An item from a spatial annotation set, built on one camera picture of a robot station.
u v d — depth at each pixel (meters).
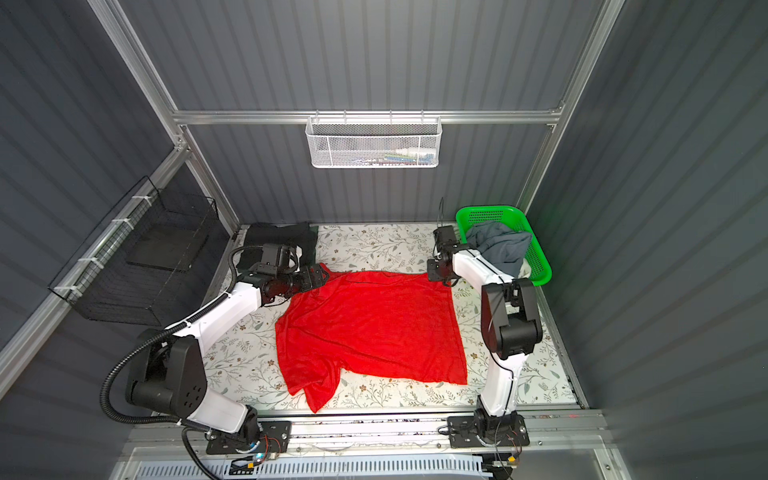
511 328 0.52
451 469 0.70
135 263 0.74
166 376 0.44
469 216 1.16
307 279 0.79
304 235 1.11
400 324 0.94
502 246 0.95
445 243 0.78
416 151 0.91
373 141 1.24
